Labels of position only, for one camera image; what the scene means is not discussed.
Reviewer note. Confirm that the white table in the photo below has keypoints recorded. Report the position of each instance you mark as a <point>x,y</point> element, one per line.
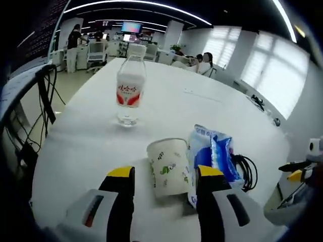
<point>88,143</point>

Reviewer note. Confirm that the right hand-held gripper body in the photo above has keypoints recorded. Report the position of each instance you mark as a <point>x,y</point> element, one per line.
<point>315,148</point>

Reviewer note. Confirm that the black tripod stand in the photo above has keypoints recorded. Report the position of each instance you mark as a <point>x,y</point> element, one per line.
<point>48,100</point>

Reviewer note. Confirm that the white office chair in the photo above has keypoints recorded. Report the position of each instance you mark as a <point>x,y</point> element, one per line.
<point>97,51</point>

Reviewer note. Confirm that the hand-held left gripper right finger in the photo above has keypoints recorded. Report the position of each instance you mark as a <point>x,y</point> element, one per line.
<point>212,199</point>

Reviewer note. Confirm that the blue pad packet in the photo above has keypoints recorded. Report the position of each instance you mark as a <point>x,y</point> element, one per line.
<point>200,141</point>

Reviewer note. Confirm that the bright window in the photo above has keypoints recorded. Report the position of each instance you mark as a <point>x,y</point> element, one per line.
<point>222,45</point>
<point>277,75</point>

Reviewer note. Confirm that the white paper cup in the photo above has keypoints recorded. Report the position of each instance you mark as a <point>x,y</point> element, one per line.
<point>167,169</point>

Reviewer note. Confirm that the white side desk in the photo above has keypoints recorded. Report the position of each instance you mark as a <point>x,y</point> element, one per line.
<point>17,83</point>

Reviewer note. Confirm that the clear plastic water bottle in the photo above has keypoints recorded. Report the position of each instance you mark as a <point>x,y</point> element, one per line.
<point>130,85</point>

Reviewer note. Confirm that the small grey round object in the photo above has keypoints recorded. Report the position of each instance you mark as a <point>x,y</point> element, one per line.
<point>277,122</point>

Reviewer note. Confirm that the small monitor on stand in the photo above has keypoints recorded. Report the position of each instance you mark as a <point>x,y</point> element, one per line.
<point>129,37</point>

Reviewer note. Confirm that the potted green plant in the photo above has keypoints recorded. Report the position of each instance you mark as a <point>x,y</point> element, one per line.
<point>175,47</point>

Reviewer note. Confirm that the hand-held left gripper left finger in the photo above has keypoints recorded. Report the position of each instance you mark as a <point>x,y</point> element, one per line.
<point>119,199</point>

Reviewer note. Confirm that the large dark display screen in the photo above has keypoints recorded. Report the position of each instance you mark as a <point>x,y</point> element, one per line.
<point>43,32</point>

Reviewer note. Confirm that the colourful wall screen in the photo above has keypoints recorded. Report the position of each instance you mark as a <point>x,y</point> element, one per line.
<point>131,27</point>

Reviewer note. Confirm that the blue tissue pack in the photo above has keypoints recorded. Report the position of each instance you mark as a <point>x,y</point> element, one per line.
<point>225,161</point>

